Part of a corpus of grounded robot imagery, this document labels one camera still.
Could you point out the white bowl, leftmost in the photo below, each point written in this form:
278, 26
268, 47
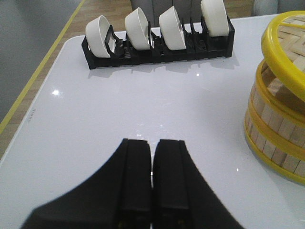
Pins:
96, 31

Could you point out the black dish rack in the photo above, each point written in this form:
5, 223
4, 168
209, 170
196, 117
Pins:
199, 45

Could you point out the woven bamboo steamer lid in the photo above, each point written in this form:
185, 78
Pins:
283, 47

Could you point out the grey chair, left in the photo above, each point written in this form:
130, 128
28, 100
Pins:
152, 9

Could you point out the grey chair, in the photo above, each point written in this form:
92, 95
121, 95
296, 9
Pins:
152, 9
265, 7

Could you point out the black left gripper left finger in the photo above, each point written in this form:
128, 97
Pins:
117, 196

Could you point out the white bowl, rightmost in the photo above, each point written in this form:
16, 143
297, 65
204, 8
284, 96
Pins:
215, 17

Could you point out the grey chair, right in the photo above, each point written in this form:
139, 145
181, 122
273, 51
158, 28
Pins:
265, 7

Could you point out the white bowl, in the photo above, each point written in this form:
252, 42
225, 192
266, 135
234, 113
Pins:
215, 17
171, 30
136, 25
96, 31

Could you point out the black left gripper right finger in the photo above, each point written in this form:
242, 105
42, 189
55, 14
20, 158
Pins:
182, 199

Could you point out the bamboo steamer tier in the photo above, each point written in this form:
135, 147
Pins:
279, 108
282, 155

